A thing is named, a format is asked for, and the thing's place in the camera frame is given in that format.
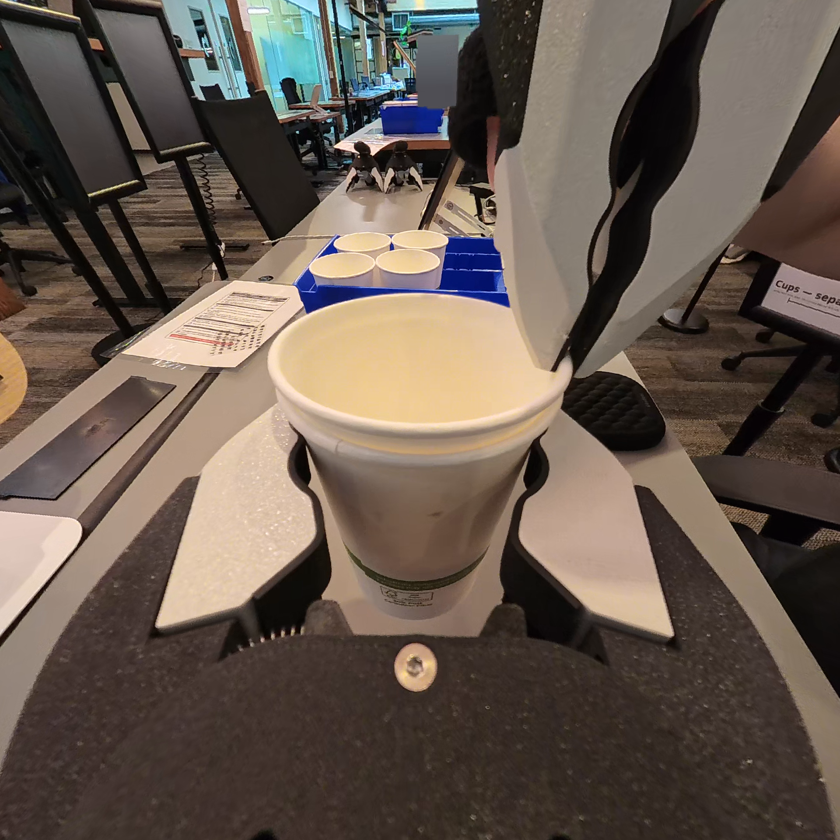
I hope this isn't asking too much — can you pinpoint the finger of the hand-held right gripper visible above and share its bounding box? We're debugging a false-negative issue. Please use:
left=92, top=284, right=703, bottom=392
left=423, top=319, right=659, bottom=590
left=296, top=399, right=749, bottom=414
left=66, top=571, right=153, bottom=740
left=492, top=0, right=677, bottom=371
left=567, top=0, right=840, bottom=380

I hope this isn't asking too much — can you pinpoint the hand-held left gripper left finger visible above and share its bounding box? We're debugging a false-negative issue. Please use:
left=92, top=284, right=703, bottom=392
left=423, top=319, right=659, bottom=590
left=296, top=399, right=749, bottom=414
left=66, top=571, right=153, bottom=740
left=154, top=406, right=331, bottom=647

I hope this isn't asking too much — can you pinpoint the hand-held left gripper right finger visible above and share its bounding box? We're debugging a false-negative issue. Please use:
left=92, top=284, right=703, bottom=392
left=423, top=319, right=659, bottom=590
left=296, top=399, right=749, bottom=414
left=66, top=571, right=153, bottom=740
left=505, top=411, right=677, bottom=648

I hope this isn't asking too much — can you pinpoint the blue plastic bin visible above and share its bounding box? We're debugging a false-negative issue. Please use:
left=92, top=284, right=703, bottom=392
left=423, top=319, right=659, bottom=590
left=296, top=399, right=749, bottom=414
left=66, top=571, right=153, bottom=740
left=294, top=235, right=511, bottom=315

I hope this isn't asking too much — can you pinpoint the blue storage box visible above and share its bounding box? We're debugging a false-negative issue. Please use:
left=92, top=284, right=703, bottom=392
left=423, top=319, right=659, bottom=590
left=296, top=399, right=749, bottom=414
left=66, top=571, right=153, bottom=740
left=381, top=105, right=445, bottom=136

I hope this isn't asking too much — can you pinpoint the black stand rod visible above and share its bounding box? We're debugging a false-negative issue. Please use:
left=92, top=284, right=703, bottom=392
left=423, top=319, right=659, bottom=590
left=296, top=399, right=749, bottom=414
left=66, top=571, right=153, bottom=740
left=419, top=147, right=467, bottom=232

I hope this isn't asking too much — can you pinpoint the black quilted mouse pad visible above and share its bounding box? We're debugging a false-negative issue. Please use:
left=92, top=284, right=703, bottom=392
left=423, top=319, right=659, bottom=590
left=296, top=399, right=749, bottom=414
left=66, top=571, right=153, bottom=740
left=563, top=371, right=668, bottom=452

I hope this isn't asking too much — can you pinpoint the white black tabletop device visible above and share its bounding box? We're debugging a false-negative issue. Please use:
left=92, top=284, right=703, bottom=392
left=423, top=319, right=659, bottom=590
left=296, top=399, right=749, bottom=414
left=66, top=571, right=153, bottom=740
left=346, top=141, right=384, bottom=194
left=382, top=140, right=424, bottom=194

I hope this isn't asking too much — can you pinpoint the black flat plate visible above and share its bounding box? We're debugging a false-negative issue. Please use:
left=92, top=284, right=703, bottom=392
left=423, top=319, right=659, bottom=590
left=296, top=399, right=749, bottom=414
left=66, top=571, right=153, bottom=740
left=0, top=376, right=177, bottom=501

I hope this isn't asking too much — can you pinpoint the black framed sign board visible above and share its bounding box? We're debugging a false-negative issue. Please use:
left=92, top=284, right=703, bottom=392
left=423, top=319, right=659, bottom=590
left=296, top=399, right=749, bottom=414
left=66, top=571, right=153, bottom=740
left=738, top=256, right=840, bottom=343

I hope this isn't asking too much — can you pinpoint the laminated instruction sheet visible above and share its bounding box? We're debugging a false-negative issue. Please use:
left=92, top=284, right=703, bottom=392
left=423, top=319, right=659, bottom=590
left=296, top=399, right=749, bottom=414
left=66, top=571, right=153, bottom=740
left=121, top=281, right=305, bottom=373

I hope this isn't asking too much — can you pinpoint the instruction board on wood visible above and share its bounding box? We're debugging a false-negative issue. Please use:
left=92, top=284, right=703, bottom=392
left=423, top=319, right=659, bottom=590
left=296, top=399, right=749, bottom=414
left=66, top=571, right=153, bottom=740
left=0, top=331, right=28, bottom=425

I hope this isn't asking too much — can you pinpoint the black chair back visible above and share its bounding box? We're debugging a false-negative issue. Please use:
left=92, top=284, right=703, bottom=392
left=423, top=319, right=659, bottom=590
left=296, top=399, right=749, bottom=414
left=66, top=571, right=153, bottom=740
left=197, top=92, right=321, bottom=241

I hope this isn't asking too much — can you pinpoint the black framed display panel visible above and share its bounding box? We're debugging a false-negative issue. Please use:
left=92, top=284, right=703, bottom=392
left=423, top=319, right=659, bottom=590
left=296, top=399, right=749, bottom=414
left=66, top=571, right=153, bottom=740
left=88, top=0, right=215, bottom=164
left=0, top=13, right=147, bottom=211

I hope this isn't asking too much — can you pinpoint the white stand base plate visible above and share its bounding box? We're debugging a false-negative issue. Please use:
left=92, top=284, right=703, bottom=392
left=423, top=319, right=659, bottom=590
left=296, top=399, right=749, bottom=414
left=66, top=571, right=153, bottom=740
left=0, top=512, right=84, bottom=637

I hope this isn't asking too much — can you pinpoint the black coiled cable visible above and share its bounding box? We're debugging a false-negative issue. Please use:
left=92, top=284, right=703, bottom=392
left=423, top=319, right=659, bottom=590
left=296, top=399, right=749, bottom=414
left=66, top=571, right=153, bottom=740
left=197, top=154, right=219, bottom=225

